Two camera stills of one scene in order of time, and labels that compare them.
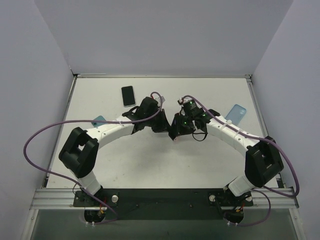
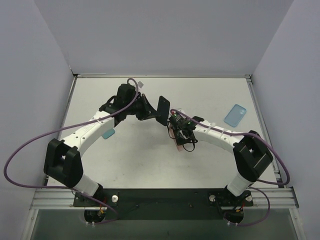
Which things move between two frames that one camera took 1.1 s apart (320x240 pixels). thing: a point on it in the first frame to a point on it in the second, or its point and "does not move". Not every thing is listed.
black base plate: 164,204 does not move
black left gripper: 162,121 to 144,107
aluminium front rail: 59,198 does not move
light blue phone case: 236,114 does not move
